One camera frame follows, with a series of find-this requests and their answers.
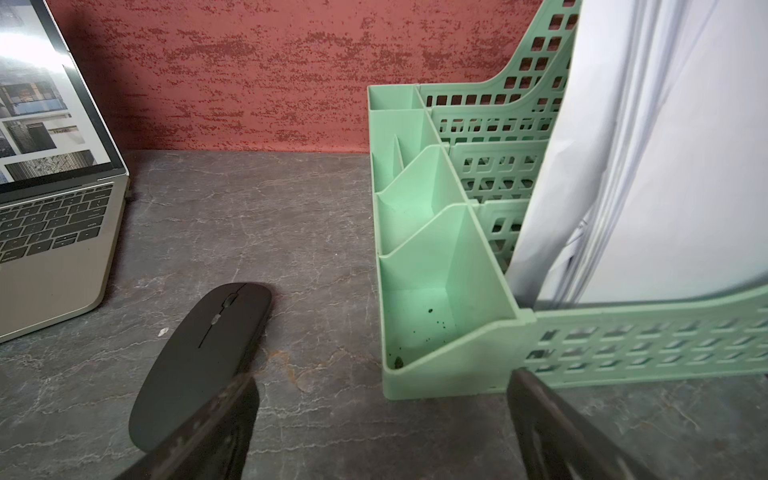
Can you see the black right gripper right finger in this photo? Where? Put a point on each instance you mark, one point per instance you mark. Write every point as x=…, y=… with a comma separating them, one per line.
x=557, y=442

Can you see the silver laptop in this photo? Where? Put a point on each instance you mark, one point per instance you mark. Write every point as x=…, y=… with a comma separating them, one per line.
x=63, y=179

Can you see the green plastic desk organizer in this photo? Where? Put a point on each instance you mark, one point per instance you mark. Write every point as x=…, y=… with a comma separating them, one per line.
x=453, y=168

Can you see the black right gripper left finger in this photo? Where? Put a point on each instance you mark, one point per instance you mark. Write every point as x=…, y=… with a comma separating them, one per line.
x=212, y=444

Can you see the black wireless mouse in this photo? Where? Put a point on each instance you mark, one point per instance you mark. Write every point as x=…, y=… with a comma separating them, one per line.
x=215, y=342

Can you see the white paper stack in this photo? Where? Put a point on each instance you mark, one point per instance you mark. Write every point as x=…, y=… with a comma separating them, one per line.
x=654, y=182

